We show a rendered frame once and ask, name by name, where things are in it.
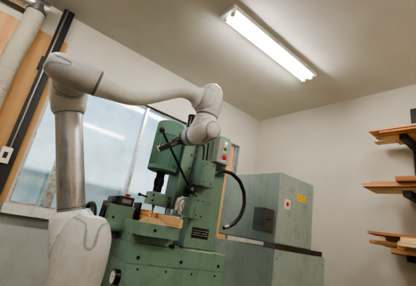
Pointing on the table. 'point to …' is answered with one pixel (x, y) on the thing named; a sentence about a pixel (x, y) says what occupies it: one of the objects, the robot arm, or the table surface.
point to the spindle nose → (158, 181)
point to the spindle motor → (158, 164)
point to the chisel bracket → (156, 199)
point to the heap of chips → (152, 220)
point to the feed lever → (181, 169)
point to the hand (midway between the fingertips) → (169, 143)
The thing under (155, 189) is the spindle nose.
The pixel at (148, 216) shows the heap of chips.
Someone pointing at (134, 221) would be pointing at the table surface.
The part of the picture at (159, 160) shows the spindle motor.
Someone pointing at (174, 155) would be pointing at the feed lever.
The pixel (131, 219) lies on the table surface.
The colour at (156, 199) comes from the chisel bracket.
